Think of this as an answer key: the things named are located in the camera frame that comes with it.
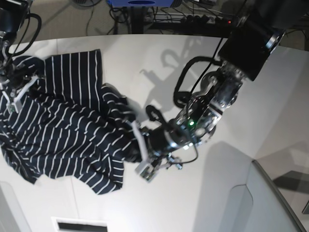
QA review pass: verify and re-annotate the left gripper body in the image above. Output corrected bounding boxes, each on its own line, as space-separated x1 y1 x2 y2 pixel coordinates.
145 119 191 157

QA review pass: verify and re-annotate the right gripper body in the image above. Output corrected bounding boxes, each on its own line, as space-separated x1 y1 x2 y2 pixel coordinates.
0 67 36 91

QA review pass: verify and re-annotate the navy white striped t-shirt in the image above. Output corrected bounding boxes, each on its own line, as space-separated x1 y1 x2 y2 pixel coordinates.
0 49 141 195

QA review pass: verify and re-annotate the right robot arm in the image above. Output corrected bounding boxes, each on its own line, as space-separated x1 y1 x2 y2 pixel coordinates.
0 0 42 93

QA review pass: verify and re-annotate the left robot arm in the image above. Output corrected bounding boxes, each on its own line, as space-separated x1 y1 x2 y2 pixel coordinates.
146 0 309 157

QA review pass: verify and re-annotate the white power strip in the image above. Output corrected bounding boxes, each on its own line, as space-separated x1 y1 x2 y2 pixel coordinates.
154 14 232 25

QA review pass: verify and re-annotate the blue plastic bin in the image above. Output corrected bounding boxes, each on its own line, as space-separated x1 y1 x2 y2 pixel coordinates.
107 0 182 8

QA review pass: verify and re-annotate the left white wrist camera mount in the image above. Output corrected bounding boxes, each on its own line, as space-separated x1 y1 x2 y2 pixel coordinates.
125 120 184 182

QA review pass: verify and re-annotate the grey metal edge rail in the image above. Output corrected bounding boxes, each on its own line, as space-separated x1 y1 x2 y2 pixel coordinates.
252 160 306 232

